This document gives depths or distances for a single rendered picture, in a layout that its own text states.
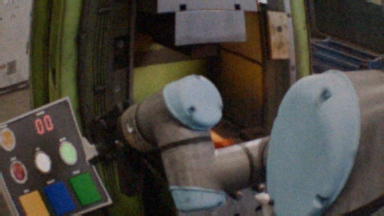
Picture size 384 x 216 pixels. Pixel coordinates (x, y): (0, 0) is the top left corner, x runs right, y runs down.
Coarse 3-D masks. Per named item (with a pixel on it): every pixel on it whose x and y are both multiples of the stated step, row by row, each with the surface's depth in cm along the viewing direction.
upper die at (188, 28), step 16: (144, 16) 136; (160, 16) 124; (176, 16) 115; (192, 16) 117; (208, 16) 119; (224, 16) 121; (240, 16) 123; (144, 32) 137; (160, 32) 125; (176, 32) 117; (192, 32) 118; (208, 32) 120; (224, 32) 122; (240, 32) 124
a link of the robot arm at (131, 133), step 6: (138, 102) 76; (132, 108) 76; (126, 114) 76; (132, 114) 74; (126, 120) 75; (132, 120) 74; (126, 126) 75; (132, 126) 75; (126, 132) 75; (132, 132) 74; (138, 132) 73; (126, 138) 76; (132, 138) 75; (138, 138) 74; (132, 144) 76; (138, 144) 75; (144, 144) 75; (138, 150) 77; (144, 150) 77; (150, 150) 77
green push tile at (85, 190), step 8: (80, 176) 99; (88, 176) 101; (72, 184) 97; (80, 184) 98; (88, 184) 100; (80, 192) 97; (88, 192) 99; (96, 192) 101; (80, 200) 96; (88, 200) 98; (96, 200) 100
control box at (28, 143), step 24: (24, 120) 92; (48, 120) 98; (72, 120) 104; (0, 144) 83; (24, 144) 90; (48, 144) 96; (72, 144) 102; (0, 168) 81; (24, 168) 87; (72, 168) 99; (24, 192) 84; (72, 192) 96
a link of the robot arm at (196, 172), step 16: (176, 144) 68; (192, 144) 68; (208, 144) 69; (176, 160) 68; (192, 160) 67; (208, 160) 68; (224, 160) 69; (240, 160) 69; (176, 176) 67; (192, 176) 67; (208, 176) 67; (224, 176) 68; (240, 176) 69; (176, 192) 67; (192, 192) 66; (208, 192) 66; (224, 192) 69; (192, 208) 66; (208, 208) 67
